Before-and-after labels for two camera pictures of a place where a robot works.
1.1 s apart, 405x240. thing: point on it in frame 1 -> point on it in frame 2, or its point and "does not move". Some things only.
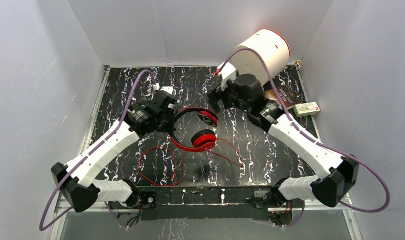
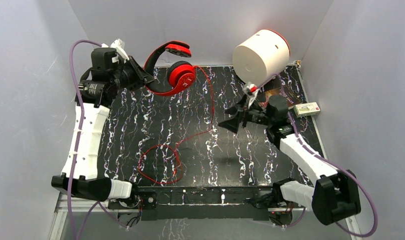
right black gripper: x=216 y=95 -> x=232 y=124
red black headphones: x=202 y=140 -> x=181 y=74
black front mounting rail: x=210 y=203 does not move
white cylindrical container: x=272 y=45 does not move
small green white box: x=306 y=109 does not move
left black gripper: x=169 y=108 -> x=134 y=73
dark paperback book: x=290 y=89 does not move
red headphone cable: x=240 y=165 -> x=181 y=140
